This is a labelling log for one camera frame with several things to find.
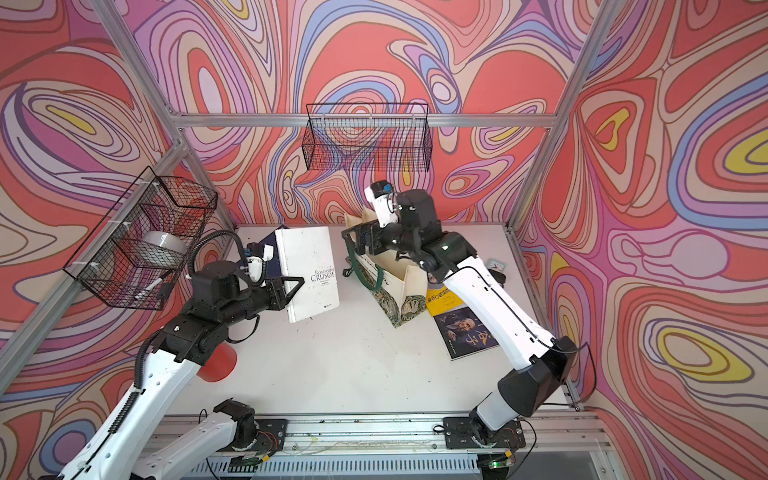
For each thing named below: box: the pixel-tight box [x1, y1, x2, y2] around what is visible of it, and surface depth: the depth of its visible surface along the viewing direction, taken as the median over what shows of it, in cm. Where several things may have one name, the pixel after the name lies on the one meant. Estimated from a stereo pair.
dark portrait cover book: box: [433, 306, 500, 361], surface depth 90 cm
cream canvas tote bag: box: [343, 207, 428, 328], surface depth 85 cm
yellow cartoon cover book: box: [426, 282, 465, 317], surface depth 98 cm
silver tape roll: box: [142, 231, 188, 255], surface depth 75 cm
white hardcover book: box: [275, 226, 340, 324], surface depth 72 cm
